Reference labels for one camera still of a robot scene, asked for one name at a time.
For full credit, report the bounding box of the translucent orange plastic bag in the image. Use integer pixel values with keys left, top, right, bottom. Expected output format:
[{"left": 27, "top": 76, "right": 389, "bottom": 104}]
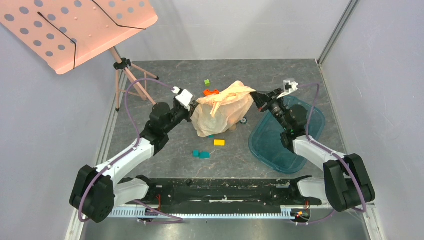
[{"left": 191, "top": 80, "right": 256, "bottom": 138}]

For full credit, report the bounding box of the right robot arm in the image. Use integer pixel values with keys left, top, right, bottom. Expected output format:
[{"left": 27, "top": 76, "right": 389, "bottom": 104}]
[{"left": 250, "top": 88, "right": 376, "bottom": 213}]

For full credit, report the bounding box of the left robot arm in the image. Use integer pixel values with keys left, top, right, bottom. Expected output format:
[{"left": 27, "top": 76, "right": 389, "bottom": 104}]
[{"left": 69, "top": 100, "right": 198, "bottom": 223}]

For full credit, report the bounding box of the orange curved toy block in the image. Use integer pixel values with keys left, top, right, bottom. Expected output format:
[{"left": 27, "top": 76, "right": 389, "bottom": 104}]
[{"left": 203, "top": 89, "right": 220, "bottom": 97}]

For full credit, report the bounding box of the teal transparent plastic tray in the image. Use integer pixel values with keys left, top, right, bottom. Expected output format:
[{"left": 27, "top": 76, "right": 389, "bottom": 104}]
[{"left": 248, "top": 96, "right": 326, "bottom": 174}]

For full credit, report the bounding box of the green cube block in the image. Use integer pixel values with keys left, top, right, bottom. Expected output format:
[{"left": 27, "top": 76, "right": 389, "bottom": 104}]
[{"left": 204, "top": 79, "right": 211, "bottom": 87}]

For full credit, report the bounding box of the teal cube block left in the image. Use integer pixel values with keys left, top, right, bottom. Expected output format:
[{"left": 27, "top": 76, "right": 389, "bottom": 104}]
[{"left": 192, "top": 150, "right": 200, "bottom": 158}]

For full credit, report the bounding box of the teal cube block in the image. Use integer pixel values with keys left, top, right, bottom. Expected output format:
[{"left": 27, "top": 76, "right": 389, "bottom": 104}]
[
  {"left": 198, "top": 151, "right": 211, "bottom": 159},
  {"left": 192, "top": 150, "right": 200, "bottom": 158}
]

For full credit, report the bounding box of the teal cube block right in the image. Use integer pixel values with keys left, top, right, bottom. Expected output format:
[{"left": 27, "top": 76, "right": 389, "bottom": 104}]
[{"left": 198, "top": 151, "right": 211, "bottom": 159}]

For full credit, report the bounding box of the yellow rectangular block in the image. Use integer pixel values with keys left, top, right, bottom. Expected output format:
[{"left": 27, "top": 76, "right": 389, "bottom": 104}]
[{"left": 213, "top": 139, "right": 226, "bottom": 147}]

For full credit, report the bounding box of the pink music stand tripod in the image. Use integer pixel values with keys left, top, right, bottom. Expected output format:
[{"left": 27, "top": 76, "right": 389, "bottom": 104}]
[{"left": 109, "top": 47, "right": 160, "bottom": 112}]

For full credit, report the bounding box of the pink perforated music stand desk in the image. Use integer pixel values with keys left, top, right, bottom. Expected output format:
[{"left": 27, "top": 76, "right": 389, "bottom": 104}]
[{"left": 0, "top": 0, "right": 158, "bottom": 75}]

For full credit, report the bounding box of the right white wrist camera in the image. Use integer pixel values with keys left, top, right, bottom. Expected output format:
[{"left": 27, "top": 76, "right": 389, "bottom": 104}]
[{"left": 277, "top": 78, "right": 299, "bottom": 99}]

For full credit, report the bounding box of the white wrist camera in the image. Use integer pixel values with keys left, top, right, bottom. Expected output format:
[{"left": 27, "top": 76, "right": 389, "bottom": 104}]
[
  {"left": 171, "top": 86, "right": 194, "bottom": 110},
  {"left": 277, "top": 78, "right": 299, "bottom": 99}
]

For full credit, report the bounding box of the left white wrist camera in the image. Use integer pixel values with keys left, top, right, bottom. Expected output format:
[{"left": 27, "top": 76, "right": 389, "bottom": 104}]
[{"left": 171, "top": 86, "right": 194, "bottom": 110}]

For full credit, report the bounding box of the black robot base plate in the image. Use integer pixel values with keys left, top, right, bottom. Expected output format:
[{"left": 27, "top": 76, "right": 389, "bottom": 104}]
[{"left": 138, "top": 175, "right": 323, "bottom": 206}]

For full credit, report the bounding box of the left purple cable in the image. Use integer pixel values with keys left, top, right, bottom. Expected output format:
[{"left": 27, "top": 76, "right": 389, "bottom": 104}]
[{"left": 77, "top": 78, "right": 184, "bottom": 225}]

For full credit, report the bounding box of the aluminium frame rail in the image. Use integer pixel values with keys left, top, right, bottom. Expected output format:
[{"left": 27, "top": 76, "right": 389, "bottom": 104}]
[{"left": 64, "top": 198, "right": 133, "bottom": 240}]

